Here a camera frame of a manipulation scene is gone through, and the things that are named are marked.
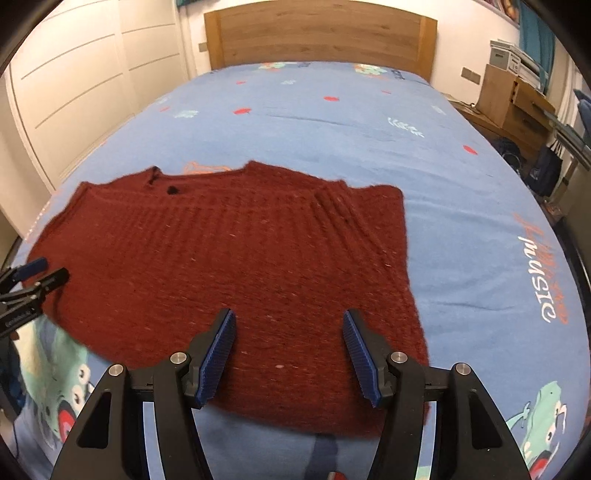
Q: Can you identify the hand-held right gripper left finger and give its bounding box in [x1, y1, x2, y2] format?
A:
[48, 308, 238, 480]

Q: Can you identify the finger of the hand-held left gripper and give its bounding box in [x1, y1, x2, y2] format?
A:
[0, 258, 49, 289]
[0, 270, 71, 306]

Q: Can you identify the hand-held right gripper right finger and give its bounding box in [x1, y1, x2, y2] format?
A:
[342, 310, 532, 480]

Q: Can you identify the dark red knitted sweater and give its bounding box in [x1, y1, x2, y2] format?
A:
[25, 161, 432, 437]

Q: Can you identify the white wardrobe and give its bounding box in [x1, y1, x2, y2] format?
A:
[7, 0, 195, 195]

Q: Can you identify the blue dinosaur print bedsheet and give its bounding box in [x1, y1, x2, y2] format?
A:
[0, 62, 585, 480]

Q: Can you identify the dark blue bag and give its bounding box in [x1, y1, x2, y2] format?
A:
[529, 142, 565, 197]

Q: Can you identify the wooden desk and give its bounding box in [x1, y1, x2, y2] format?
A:
[462, 64, 557, 154]

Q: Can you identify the wooden headboard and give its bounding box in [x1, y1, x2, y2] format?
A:
[204, 7, 438, 86]

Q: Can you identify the white printer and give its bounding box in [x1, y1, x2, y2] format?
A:
[489, 39, 542, 77]

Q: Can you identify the row of books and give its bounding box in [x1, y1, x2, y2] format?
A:
[494, 0, 521, 23]

